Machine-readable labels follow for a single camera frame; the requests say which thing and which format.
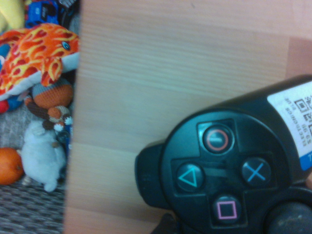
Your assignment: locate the brown knitted doll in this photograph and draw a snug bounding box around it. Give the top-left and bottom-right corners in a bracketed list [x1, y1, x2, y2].
[24, 78, 74, 133]

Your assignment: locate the black gamepad with label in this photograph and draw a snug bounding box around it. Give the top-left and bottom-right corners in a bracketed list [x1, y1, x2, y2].
[134, 74, 312, 234]

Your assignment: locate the reddish wood coffee table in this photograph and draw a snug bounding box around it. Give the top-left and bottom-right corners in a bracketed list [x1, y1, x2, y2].
[63, 0, 312, 234]

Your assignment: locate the grey plush animal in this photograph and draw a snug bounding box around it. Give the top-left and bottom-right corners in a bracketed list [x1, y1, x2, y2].
[21, 119, 68, 192]

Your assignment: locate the grey wicker basket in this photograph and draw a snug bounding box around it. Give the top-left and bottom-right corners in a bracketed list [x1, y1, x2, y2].
[0, 104, 72, 234]

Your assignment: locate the blue toy car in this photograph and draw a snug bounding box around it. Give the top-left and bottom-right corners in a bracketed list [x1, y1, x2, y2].
[24, 0, 60, 29]

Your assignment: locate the yellow plush toy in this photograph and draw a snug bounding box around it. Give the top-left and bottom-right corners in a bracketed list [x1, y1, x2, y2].
[0, 0, 26, 31]

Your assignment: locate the orange toy fruit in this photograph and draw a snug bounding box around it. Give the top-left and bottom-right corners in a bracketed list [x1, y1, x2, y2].
[0, 147, 25, 185]

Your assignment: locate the orange flame shark plush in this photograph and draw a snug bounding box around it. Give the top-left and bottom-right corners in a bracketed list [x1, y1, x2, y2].
[0, 23, 80, 102]

